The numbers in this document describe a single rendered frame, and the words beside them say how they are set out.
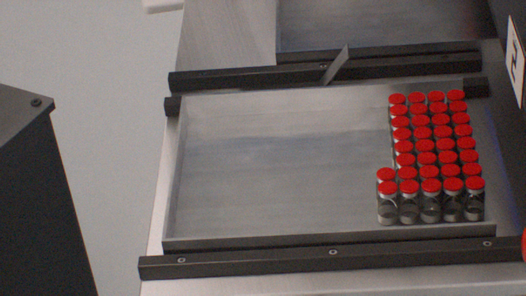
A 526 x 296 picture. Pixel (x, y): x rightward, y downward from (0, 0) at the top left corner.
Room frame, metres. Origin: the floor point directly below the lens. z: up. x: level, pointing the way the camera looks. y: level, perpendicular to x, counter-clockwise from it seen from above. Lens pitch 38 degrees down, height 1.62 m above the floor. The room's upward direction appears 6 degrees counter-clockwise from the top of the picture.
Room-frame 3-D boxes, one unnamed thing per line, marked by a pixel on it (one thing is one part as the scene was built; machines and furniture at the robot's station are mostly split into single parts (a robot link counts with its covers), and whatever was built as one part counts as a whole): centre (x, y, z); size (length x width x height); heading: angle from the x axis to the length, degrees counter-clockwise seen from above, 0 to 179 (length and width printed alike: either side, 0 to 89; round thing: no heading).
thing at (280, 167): (0.89, -0.06, 0.90); 0.34 x 0.26 x 0.04; 85
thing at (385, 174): (0.83, -0.12, 0.90); 0.02 x 0.02 x 0.05
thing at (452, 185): (0.88, -0.19, 0.90); 0.18 x 0.02 x 0.05; 175
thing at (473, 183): (0.88, -0.21, 0.90); 0.18 x 0.02 x 0.05; 175
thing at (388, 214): (0.81, -0.12, 0.90); 0.02 x 0.02 x 0.05
